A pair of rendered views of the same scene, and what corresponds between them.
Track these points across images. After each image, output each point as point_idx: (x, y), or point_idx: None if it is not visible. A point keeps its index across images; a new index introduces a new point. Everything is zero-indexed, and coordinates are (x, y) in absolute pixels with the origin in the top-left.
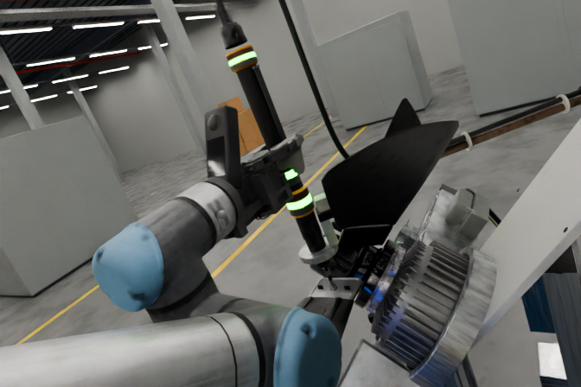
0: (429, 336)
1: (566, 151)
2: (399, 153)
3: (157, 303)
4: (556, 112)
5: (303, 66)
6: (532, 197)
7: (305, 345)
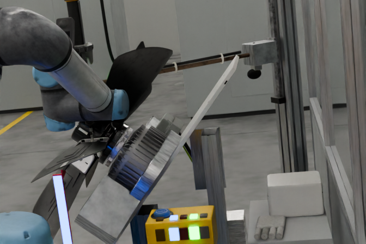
0: (144, 165)
1: (219, 80)
2: (145, 59)
3: (56, 86)
4: (218, 61)
5: (101, 7)
6: (202, 104)
7: (123, 93)
